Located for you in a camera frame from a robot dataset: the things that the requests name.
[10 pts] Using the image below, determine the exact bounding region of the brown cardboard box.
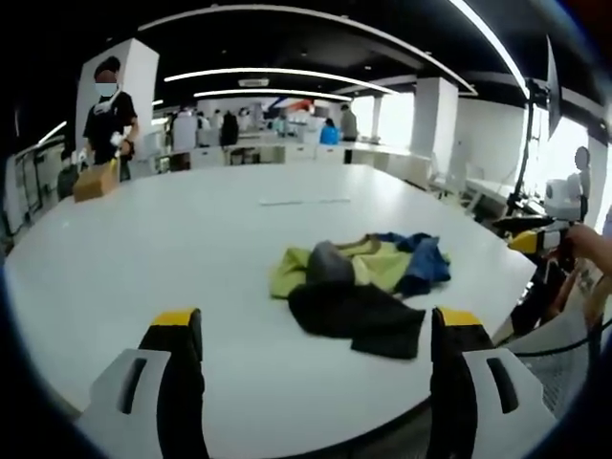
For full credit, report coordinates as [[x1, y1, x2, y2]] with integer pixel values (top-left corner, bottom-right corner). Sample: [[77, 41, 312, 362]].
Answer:
[[72, 164, 121, 204]]

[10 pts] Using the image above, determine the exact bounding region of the black cable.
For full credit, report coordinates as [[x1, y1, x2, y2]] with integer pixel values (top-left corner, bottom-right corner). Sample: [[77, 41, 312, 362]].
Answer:
[[514, 315, 612, 359]]

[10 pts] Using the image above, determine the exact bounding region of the white mesh chair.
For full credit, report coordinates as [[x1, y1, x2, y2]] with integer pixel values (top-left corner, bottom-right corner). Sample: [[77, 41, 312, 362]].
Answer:
[[499, 305, 611, 420]]

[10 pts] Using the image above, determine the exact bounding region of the white counter row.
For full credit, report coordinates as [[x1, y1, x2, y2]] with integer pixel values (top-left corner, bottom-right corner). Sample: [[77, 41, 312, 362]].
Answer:
[[189, 141, 422, 169]]

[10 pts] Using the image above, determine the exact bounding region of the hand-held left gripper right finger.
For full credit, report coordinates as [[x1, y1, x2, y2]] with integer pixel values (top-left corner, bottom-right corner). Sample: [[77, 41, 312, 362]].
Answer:
[[426, 306, 558, 459]]

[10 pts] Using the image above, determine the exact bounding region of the black light stand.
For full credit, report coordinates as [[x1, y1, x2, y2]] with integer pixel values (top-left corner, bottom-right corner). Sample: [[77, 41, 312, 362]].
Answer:
[[505, 35, 565, 219]]

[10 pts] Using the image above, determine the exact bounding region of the black bag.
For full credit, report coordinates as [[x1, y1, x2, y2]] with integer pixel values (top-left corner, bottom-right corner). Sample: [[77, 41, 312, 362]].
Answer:
[[56, 164, 80, 201]]

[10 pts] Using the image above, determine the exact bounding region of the person's right hand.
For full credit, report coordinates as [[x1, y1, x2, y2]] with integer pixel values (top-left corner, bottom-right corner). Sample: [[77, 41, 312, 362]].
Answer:
[[566, 223, 612, 278]]

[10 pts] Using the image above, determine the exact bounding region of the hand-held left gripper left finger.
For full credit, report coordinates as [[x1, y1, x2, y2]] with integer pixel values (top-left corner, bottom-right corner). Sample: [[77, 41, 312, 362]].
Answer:
[[76, 308, 210, 459]]

